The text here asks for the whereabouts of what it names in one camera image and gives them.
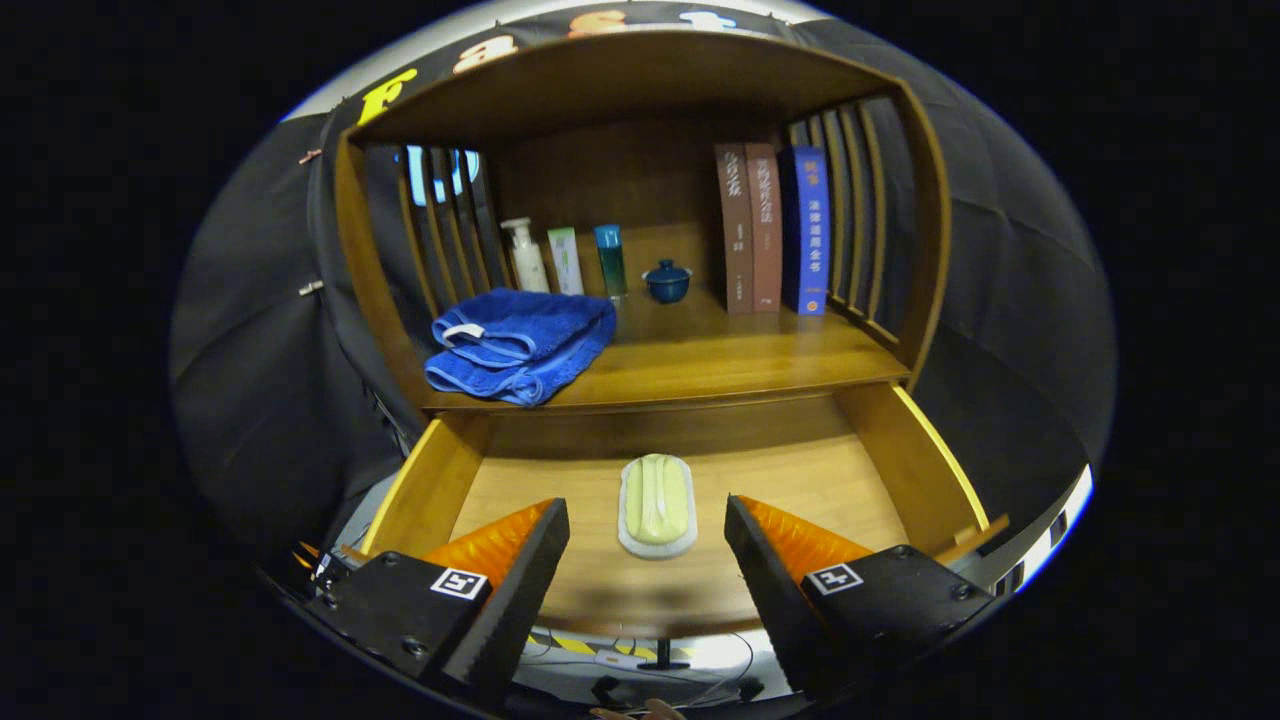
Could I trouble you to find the teal bottle with blue cap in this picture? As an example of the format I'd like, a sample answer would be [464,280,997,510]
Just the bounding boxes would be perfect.
[594,224,629,299]

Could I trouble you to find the wooden countertop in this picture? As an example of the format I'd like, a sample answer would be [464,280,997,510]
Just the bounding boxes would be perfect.
[418,286,913,414]

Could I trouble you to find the wooden cabinet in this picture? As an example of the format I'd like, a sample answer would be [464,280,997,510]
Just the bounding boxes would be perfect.
[330,28,1013,671]

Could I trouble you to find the blue folded towel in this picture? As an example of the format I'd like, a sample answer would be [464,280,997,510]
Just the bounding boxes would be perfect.
[424,288,618,408]

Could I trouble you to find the wooden drawer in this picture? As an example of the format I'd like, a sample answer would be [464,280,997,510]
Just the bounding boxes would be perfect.
[360,383,1013,671]

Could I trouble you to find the white pump bottle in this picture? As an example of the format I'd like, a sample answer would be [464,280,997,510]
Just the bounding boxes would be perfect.
[500,217,551,294]

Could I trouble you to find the dark brown book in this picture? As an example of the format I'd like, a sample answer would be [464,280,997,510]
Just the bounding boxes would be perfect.
[713,142,756,316]

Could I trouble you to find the blue book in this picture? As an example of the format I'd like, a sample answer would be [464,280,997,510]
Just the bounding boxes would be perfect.
[780,145,831,317]

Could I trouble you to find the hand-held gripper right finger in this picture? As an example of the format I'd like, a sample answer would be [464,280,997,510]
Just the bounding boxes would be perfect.
[724,493,997,703]

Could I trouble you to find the reddish brown book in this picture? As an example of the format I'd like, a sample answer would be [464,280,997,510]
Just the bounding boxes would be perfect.
[745,142,784,313]

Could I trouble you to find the dark blue lidded teacup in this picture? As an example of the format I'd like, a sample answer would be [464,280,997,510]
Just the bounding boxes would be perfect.
[642,259,693,305]

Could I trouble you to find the white and green tube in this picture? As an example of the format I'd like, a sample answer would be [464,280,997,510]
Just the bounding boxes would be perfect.
[547,227,585,297]

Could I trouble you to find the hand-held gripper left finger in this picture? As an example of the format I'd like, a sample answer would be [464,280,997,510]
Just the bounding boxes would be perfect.
[305,497,571,706]

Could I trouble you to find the green soap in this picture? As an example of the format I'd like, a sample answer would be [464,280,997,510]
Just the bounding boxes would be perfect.
[618,453,698,560]

